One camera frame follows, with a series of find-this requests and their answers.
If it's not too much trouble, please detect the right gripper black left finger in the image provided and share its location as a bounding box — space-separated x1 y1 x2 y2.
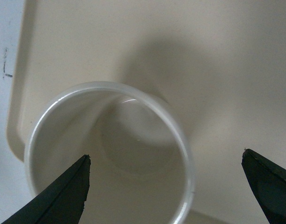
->
3 155 91 224

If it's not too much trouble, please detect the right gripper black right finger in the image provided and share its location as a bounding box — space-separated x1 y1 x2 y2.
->
242 149 286 224

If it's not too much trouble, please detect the cream ceramic mug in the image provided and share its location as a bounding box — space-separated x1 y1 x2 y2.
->
24 82 195 224

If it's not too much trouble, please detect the beige square plate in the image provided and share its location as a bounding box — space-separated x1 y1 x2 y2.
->
7 0 286 224

